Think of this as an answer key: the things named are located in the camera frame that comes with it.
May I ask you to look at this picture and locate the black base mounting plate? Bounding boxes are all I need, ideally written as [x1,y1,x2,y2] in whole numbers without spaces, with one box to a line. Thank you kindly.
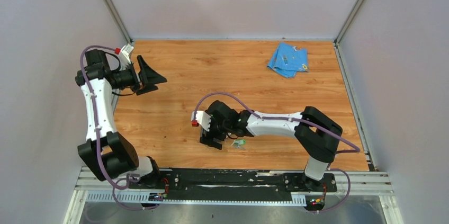
[130,168,337,202]

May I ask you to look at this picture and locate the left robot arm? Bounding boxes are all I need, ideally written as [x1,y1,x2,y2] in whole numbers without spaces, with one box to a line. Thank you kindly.
[75,44,167,189]

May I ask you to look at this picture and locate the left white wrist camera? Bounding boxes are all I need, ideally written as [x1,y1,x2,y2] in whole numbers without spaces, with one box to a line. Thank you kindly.
[114,43,134,70]

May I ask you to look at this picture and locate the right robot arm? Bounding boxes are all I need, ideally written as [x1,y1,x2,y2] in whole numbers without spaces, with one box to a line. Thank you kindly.
[191,101,343,191]

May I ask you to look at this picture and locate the purple cable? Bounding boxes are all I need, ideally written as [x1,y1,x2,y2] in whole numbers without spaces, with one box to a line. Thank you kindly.
[79,45,160,211]
[191,92,361,214]

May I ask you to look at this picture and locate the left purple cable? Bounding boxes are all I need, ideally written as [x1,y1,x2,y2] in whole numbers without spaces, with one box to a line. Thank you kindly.
[79,45,160,211]

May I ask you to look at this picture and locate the folded blue cloth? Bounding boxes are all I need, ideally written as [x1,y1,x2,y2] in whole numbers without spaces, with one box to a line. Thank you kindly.
[267,42,310,78]

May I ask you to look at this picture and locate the key with green tag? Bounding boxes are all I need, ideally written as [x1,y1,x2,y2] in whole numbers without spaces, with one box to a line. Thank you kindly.
[231,139,246,150]

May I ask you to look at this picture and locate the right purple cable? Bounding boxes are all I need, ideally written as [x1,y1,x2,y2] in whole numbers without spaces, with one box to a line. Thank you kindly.
[191,92,361,214]

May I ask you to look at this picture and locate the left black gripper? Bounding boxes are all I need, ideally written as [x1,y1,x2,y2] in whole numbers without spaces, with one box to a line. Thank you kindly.
[111,56,166,96]

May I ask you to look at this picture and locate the white slotted cable duct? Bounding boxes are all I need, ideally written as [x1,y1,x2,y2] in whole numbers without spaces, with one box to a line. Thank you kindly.
[86,192,307,206]

